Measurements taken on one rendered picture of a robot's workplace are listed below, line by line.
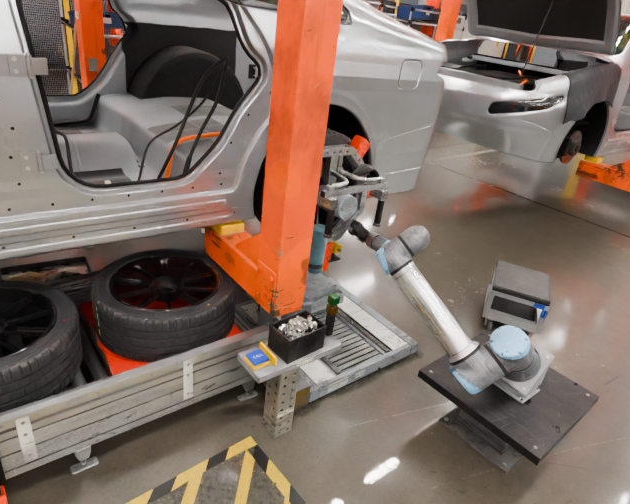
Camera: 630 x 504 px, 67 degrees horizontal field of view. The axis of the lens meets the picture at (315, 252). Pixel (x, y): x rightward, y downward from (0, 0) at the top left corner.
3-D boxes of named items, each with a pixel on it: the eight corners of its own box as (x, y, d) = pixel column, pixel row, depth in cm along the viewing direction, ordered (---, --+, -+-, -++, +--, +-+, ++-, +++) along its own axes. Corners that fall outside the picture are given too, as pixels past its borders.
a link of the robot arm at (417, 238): (421, 217, 205) (413, 230, 272) (397, 234, 207) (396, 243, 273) (437, 239, 204) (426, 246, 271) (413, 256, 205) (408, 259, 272)
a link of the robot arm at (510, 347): (541, 357, 202) (537, 343, 189) (507, 380, 204) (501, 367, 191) (518, 330, 213) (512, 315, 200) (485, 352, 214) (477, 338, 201)
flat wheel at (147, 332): (176, 272, 278) (175, 236, 267) (261, 320, 246) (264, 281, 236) (66, 320, 228) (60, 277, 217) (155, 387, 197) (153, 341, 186)
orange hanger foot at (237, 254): (231, 246, 262) (234, 186, 246) (284, 292, 227) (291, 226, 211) (203, 251, 252) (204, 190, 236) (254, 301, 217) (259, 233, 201)
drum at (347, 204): (331, 204, 265) (334, 180, 258) (356, 218, 250) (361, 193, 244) (311, 207, 256) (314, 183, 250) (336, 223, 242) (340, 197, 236)
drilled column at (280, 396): (279, 415, 226) (288, 346, 207) (291, 430, 220) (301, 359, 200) (261, 424, 220) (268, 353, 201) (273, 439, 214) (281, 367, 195)
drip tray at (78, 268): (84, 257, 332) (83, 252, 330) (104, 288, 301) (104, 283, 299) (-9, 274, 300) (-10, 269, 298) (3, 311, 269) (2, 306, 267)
